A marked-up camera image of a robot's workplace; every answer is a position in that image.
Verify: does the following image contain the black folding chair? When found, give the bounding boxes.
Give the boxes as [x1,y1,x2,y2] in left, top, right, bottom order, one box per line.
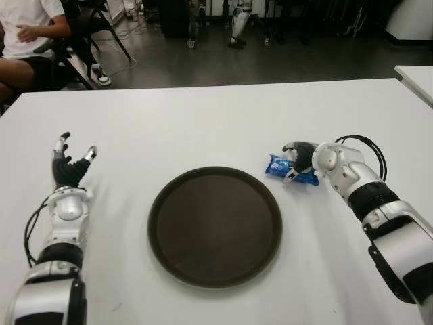
[53,0,132,91]

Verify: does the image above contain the white cabinet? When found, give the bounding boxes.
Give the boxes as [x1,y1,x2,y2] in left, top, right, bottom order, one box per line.
[384,0,433,45]

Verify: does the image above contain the white floor cable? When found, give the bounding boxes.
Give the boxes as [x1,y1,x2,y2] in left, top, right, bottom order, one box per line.
[108,20,160,79]

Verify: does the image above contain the round dark brown tray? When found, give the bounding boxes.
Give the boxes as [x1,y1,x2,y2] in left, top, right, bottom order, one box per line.
[147,165,283,289]

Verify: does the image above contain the blue Oreo cookie package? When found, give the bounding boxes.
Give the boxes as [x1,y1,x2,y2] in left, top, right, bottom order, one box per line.
[264,153,320,187]

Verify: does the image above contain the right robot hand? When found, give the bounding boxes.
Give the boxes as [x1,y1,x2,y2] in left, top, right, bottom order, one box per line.
[281,140,321,186]

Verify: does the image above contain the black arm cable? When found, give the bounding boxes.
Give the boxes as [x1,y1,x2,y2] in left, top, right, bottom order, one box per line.
[334,134,388,182]
[22,199,51,268]

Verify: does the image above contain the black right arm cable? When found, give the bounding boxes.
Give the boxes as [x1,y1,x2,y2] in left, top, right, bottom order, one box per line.
[334,134,388,182]

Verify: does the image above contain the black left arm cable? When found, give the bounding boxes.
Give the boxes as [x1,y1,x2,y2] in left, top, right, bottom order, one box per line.
[22,199,51,268]

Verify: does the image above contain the white and black sneaker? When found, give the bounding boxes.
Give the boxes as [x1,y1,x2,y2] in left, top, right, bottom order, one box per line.
[90,63,112,85]

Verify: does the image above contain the white side table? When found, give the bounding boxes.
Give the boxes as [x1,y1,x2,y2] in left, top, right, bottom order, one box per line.
[394,64,433,109]

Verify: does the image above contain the seated person in white shirt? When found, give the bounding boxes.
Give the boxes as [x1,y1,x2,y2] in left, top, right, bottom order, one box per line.
[0,0,74,106]

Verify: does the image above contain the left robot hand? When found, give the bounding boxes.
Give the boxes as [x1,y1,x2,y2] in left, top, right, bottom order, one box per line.
[50,131,98,190]

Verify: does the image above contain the white humanoid robot legs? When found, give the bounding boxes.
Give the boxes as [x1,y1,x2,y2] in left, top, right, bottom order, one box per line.
[228,0,253,50]

